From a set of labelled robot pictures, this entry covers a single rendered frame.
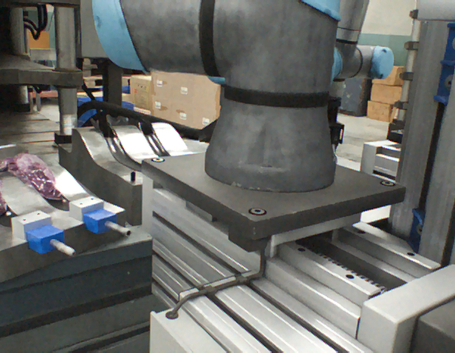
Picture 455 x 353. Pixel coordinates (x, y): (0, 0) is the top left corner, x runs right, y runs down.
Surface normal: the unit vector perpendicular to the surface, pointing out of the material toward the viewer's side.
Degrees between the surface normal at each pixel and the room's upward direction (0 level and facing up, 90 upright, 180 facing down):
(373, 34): 90
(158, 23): 96
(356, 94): 90
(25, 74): 90
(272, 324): 0
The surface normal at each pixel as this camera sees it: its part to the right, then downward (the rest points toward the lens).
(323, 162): 0.71, -0.05
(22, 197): 0.42, -0.74
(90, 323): 0.57, 0.27
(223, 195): 0.06, -0.95
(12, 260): 0.79, 0.22
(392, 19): -0.77, 0.14
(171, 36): -0.26, 0.53
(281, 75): -0.08, 0.29
